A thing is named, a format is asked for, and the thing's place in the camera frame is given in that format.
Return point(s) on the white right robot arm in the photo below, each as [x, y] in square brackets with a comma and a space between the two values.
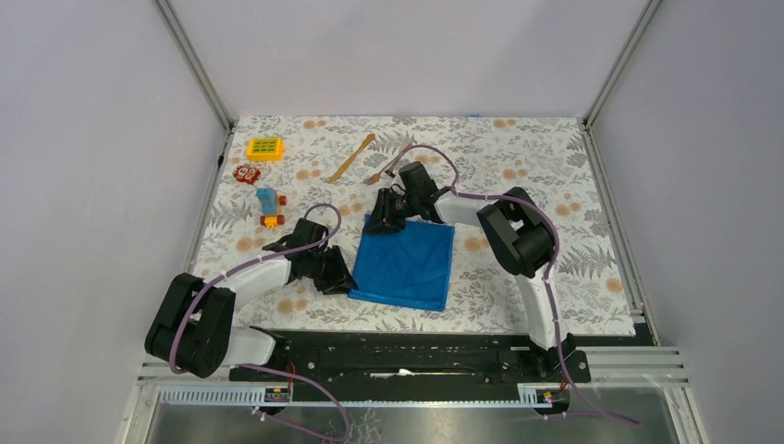
[522, 237]

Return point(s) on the blue cloth napkin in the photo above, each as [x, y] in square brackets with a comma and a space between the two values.
[409, 269]

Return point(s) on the wooden fork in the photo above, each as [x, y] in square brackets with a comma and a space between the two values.
[386, 169]

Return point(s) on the yellow green toy block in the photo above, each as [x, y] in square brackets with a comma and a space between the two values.
[265, 149]

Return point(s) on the red owl toy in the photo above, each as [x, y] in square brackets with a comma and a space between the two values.
[246, 174]

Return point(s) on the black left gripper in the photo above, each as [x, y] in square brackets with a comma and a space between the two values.
[339, 279]

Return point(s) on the wooden spoon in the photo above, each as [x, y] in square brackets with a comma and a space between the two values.
[370, 138]

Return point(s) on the floral tablecloth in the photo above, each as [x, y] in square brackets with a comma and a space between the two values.
[486, 155]

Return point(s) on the blue toy train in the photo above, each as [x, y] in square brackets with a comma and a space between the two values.
[271, 204]

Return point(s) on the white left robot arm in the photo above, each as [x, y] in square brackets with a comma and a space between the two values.
[193, 328]

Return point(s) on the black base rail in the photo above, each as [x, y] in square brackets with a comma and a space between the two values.
[373, 366]

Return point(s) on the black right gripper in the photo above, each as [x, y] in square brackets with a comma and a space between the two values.
[382, 219]

